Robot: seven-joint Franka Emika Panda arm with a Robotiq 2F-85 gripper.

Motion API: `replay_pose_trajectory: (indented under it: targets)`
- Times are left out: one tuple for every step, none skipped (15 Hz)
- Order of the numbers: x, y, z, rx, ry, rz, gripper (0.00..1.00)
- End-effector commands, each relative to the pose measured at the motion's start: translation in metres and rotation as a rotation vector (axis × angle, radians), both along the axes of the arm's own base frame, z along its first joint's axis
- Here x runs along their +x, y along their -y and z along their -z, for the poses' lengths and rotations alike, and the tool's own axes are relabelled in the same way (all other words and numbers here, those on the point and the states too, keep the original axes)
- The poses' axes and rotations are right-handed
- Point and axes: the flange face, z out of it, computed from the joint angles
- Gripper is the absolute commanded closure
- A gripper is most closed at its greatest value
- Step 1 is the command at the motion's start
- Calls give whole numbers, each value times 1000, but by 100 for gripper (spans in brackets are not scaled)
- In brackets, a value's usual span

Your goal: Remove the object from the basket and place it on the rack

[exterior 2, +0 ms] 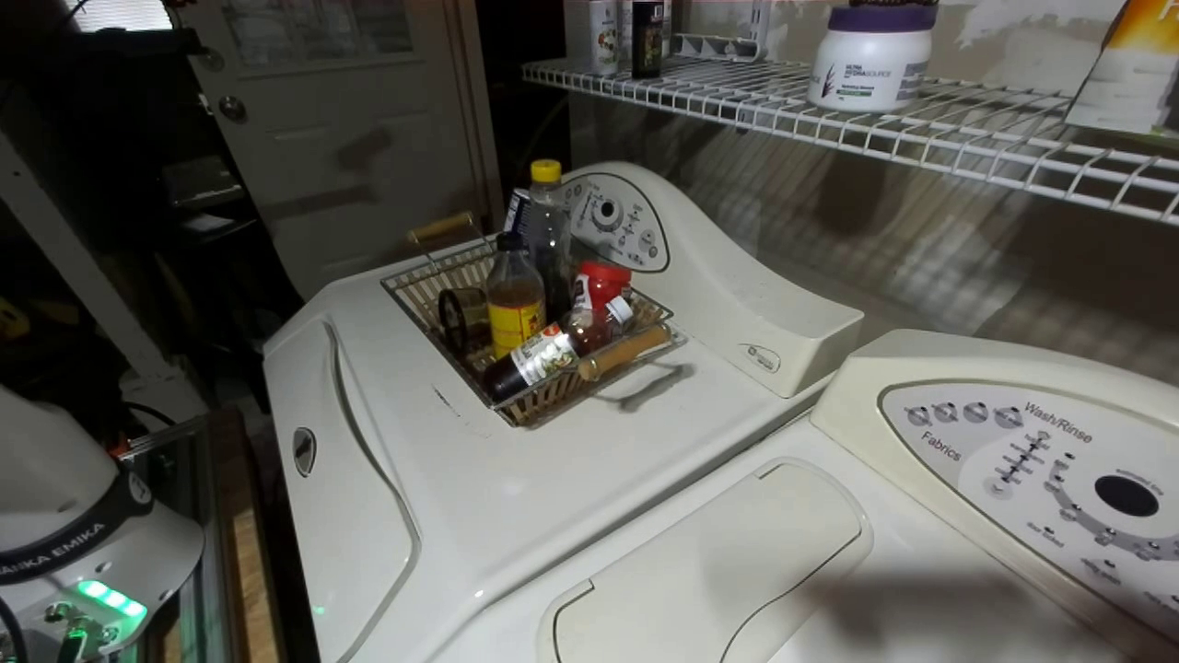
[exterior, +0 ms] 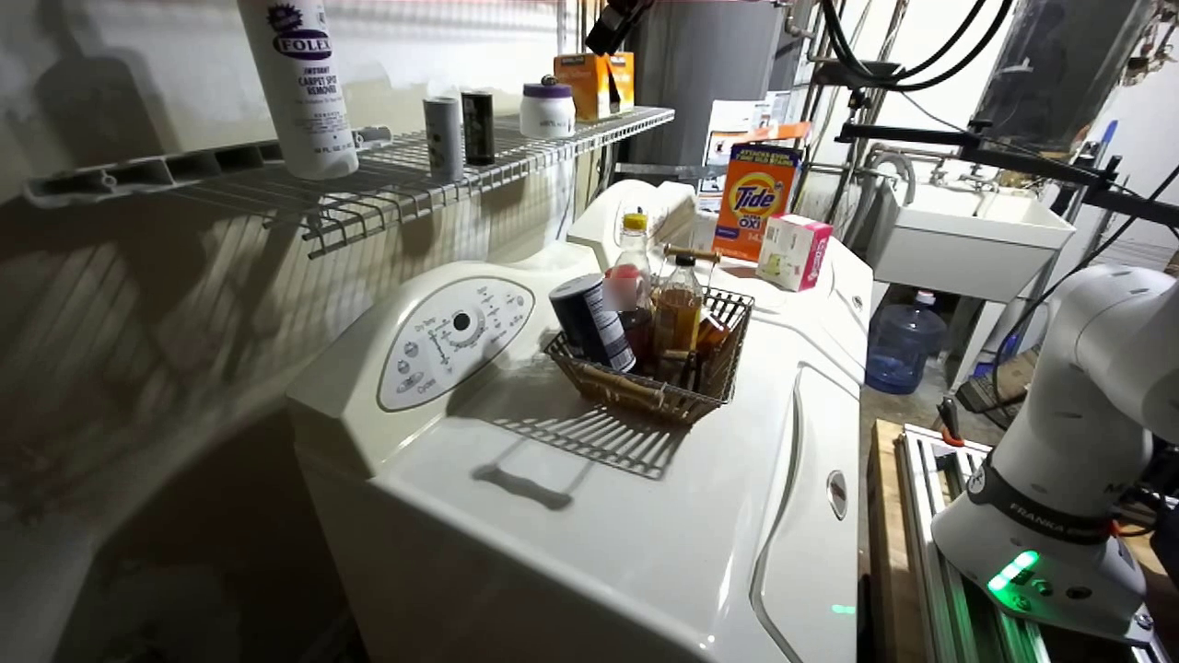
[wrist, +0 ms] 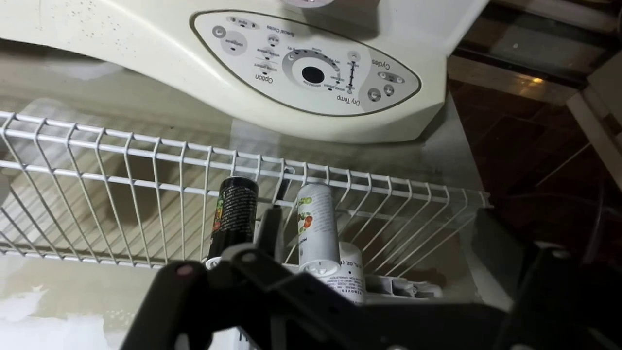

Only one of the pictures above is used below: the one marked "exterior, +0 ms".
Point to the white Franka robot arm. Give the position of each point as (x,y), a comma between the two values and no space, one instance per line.
(1080,428)

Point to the dark can silver label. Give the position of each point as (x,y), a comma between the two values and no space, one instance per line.
(592,322)

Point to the red cap sauce bottle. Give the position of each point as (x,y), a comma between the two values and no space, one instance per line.
(640,322)

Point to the amber bottle yellow label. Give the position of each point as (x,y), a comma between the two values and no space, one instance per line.
(677,315)

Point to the clear bottle yellow cap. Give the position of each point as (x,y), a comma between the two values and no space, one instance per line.
(634,244)

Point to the cream washing machine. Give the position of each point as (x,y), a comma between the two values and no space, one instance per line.
(592,541)

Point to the orange Tide detergent box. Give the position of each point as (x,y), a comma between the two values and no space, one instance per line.
(757,196)

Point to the pink and white box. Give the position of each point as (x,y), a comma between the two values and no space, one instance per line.
(799,251)

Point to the white jar purple lid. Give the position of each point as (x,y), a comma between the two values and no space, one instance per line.
(546,111)

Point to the orange and white box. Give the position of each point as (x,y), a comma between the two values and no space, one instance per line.
(623,78)
(581,83)

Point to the grey water heater tank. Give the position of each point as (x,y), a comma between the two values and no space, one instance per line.
(706,74)

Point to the blue water jug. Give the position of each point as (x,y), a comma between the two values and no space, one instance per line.
(904,348)

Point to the wooden platform board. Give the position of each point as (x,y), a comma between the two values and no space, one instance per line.
(885,541)

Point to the tall white bottle blue label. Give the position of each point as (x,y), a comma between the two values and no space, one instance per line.
(301,86)

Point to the white utility sink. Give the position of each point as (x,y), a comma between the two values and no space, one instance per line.
(969,244)

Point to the black metal stand bar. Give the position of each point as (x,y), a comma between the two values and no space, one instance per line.
(983,145)

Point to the dark grey cylinder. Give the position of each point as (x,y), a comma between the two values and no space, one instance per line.
(1063,68)

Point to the aluminium base frame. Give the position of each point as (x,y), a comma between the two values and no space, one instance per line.
(952,541)

